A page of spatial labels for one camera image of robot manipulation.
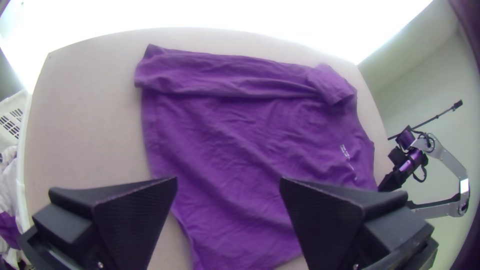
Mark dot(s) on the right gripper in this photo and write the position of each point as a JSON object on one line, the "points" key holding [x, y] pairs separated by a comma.
{"points": [[392, 180]]}

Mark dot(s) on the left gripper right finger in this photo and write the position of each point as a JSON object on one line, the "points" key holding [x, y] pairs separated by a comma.
{"points": [[330, 225]]}

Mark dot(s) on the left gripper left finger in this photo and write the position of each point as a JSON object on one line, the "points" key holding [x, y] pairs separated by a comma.
{"points": [[127, 221]]}

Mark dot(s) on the dark t-shirt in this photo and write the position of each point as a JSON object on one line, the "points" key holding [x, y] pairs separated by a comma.
{"points": [[243, 142]]}

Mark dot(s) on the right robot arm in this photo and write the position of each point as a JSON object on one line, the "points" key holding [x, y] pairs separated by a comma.
{"points": [[452, 165]]}

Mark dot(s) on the heap of clothes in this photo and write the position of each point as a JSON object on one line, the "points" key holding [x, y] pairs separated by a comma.
{"points": [[7, 187]]}

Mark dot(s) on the white laundry basket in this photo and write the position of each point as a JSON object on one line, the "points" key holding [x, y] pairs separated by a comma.
{"points": [[13, 112]]}

